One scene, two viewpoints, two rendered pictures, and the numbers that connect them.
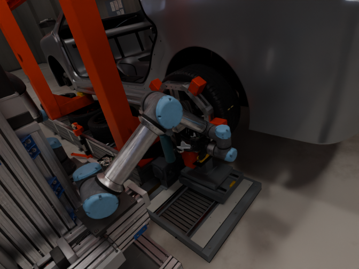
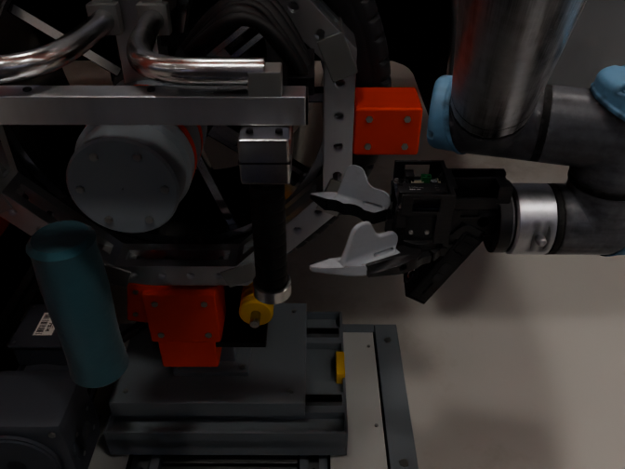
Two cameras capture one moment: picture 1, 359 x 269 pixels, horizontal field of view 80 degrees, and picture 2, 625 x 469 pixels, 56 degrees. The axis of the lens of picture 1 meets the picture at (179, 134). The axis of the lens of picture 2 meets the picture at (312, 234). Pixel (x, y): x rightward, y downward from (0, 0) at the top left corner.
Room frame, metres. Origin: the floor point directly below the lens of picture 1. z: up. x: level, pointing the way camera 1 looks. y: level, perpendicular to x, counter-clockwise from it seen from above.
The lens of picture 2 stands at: (0.79, 0.37, 1.20)
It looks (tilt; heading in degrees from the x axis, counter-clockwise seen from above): 36 degrees down; 312
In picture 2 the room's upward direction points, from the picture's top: straight up
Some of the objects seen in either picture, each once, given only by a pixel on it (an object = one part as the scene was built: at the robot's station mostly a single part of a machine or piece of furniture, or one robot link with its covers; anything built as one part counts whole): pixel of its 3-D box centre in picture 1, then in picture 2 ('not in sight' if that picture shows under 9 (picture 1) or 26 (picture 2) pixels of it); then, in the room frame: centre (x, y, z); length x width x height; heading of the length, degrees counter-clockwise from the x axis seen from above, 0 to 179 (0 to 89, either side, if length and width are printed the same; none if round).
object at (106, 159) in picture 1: (109, 165); not in sight; (1.53, 0.65, 0.51); 0.20 x 0.14 x 0.13; 49
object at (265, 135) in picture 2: (179, 125); (267, 140); (1.19, -0.01, 0.93); 0.09 x 0.05 x 0.05; 132
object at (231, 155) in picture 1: (225, 152); (597, 216); (0.91, -0.22, 0.85); 0.11 x 0.08 x 0.09; 42
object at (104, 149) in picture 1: (85, 140); not in sight; (2.60, 1.26, 0.28); 2.47 x 0.09 x 0.22; 42
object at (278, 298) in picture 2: (178, 141); (269, 237); (1.17, 0.01, 0.83); 0.04 x 0.04 x 0.16
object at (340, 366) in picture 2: (210, 177); (236, 376); (1.54, -0.20, 0.13); 0.50 x 0.36 x 0.10; 42
